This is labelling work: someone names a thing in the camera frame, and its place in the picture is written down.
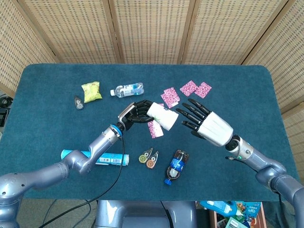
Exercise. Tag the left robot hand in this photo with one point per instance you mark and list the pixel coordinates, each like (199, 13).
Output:
(135, 114)

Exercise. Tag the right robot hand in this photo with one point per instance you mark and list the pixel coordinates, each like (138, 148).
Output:
(216, 129)

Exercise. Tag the white paper cup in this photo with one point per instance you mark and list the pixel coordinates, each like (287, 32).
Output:
(162, 116)

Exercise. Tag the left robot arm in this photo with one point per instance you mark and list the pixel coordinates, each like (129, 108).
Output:
(99, 145)

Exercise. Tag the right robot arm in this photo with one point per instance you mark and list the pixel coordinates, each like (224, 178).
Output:
(263, 164)

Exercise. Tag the clear water bottle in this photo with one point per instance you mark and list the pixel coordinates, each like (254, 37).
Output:
(129, 90)

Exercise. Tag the pink patterned card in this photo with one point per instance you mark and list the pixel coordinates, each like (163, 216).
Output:
(188, 88)
(170, 98)
(162, 104)
(155, 131)
(169, 90)
(203, 90)

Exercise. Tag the teal table mat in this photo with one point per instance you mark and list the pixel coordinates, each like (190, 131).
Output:
(202, 171)

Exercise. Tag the green correction tape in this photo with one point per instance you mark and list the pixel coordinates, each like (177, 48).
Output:
(143, 158)

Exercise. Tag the yellow-green snack bag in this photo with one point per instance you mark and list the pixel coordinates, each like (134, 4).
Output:
(91, 92)

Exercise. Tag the blue cylindrical package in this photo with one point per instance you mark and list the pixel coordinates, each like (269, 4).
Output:
(111, 159)

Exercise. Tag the orange correction tape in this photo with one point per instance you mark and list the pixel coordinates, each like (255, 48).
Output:
(150, 163)

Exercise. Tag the cola bottle blue label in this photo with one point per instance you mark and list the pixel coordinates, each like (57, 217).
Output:
(177, 164)

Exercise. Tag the grey correction tape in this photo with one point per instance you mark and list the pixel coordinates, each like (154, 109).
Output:
(78, 103)

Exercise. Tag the blue plastic bottle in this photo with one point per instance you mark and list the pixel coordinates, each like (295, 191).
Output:
(216, 206)

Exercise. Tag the wicker screen panel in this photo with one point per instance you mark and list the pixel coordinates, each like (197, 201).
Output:
(285, 59)
(14, 47)
(78, 31)
(225, 31)
(152, 31)

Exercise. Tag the blue printed package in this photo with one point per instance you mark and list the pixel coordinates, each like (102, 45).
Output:
(251, 209)

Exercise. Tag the brown storage box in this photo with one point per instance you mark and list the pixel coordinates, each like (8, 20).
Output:
(213, 219)

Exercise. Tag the teal carton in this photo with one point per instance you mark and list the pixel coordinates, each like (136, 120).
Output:
(234, 223)

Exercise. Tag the grey robot torso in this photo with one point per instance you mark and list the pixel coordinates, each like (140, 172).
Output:
(142, 211)

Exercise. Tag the black equipment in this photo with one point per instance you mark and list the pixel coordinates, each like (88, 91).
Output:
(3, 116)

